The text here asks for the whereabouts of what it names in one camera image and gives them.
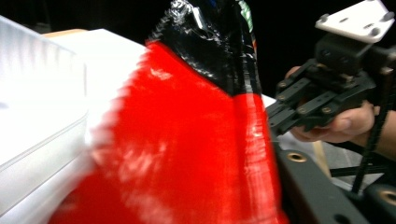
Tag black braided cable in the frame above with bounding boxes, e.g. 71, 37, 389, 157
350, 55, 396, 194

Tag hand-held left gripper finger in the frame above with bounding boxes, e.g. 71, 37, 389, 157
272, 143, 371, 224

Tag clear plastic container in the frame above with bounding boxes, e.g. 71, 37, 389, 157
0, 15, 92, 224

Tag red and black food packet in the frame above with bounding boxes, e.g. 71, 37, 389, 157
46, 0, 291, 224

